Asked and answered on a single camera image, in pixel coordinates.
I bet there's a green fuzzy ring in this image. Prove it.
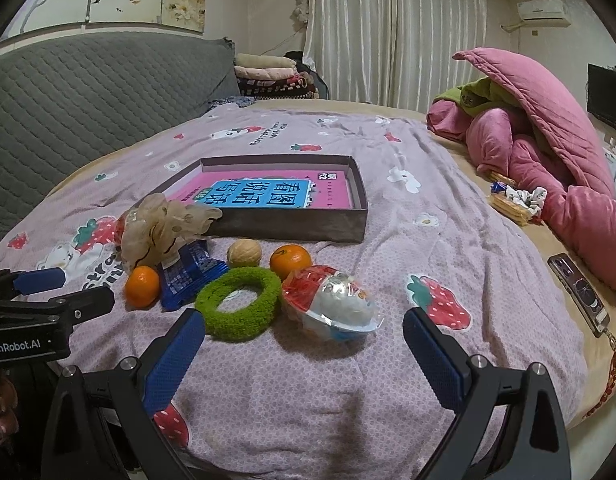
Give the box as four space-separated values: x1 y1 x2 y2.
194 266 282 339

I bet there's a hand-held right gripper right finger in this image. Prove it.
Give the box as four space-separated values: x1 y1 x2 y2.
403 306 573 480

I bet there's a beige organza scrunchie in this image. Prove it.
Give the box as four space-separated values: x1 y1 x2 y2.
119 192 224 271

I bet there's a smartphone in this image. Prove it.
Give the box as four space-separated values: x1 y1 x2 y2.
547 252 611 338

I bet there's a red bead string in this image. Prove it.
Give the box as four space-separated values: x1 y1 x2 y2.
583 330 616 418

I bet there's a white air conditioner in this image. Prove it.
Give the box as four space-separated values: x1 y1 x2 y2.
516 0 571 28

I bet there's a white curtain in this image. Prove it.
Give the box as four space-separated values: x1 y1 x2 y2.
303 0 489 108

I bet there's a blue snack packet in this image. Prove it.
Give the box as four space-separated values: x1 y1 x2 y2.
155 240 230 311

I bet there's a walnut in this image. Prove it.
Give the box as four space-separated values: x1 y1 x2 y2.
226 239 263 268

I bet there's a beige folded blanket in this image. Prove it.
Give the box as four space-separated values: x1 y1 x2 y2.
235 53 296 68

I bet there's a dark checkered folded blanket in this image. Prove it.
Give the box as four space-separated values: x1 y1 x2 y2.
238 75 319 98

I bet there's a grey quilted headboard cover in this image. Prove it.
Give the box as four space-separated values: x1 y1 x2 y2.
0 32 239 241

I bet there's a plastic toy egg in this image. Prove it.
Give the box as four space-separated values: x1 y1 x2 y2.
280 265 384 343
115 210 139 243

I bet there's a pink folded blanket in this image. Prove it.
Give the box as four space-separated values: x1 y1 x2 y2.
236 66 299 81

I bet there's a white floral scrunchie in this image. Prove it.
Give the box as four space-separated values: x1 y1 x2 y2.
505 185 548 218

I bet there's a purple strawberry printed blanket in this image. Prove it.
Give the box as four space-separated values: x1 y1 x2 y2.
0 105 589 480

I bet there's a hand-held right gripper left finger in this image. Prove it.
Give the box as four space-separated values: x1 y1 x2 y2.
40 307 206 480

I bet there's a green blanket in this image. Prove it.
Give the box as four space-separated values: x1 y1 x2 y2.
434 78 534 111

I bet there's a black television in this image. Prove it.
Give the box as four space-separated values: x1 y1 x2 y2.
587 63 616 136

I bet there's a person's left hand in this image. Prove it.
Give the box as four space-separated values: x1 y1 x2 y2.
0 375 20 443

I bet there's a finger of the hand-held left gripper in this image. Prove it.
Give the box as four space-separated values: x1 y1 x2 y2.
0 286 115 326
0 267 66 297

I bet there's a blue patterned cloth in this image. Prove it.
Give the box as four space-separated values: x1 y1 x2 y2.
206 95 251 110

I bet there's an orange tangerine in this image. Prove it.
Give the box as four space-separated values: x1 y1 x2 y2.
269 244 313 281
124 265 161 310

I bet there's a pink quilt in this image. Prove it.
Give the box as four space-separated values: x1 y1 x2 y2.
427 47 616 303

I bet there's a pink and blue book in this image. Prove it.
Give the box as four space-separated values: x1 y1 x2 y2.
165 169 361 209

